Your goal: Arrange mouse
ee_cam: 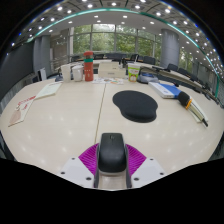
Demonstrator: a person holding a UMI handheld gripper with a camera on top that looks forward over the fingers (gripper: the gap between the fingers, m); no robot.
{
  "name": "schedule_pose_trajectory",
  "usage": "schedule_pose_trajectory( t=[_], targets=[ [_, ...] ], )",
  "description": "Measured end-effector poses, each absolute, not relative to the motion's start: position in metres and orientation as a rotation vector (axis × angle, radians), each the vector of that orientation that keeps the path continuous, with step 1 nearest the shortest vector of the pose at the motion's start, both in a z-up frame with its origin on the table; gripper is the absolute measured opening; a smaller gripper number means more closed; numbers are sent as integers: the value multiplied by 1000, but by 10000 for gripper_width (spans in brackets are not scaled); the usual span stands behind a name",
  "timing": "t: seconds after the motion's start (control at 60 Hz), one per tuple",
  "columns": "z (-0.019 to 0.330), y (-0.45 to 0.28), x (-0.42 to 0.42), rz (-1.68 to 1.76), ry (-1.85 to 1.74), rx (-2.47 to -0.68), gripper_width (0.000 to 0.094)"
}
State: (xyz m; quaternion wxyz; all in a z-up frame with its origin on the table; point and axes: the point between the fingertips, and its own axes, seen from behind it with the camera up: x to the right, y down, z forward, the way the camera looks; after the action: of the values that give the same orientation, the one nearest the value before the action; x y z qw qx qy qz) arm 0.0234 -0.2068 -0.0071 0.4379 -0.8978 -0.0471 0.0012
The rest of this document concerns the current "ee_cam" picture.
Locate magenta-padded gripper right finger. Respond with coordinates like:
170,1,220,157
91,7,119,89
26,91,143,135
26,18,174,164
124,143,167,189

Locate long curved conference desk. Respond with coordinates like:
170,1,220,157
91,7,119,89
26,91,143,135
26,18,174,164
54,59,221,104

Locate beige cardboard box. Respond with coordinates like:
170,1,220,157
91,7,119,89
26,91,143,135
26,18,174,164
97,61,128,80

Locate black mouse pad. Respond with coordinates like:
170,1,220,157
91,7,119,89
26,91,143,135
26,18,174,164
112,89,159,124

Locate dark office chairs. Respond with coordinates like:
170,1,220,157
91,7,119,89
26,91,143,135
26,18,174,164
71,52,218,98

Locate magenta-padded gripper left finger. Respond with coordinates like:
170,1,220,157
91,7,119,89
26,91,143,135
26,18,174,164
57,143,101,189

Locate blue and white book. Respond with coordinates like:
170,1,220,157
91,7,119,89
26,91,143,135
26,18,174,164
148,81,183,100

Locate ceiling lights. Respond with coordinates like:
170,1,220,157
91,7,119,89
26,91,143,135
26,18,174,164
9,0,223,73

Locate paper drink cup with straw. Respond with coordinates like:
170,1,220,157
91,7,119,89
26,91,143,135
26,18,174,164
127,62,142,83

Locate black computer mouse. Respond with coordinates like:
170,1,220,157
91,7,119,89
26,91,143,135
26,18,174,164
96,132,128,176

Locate white standing sign board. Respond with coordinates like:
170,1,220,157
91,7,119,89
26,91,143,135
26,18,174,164
36,67,48,82

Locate white paper sheet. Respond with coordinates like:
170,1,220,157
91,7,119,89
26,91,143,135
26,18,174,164
188,98,209,124

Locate red bottle with green band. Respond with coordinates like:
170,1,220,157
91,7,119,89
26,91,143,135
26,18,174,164
83,50,95,82

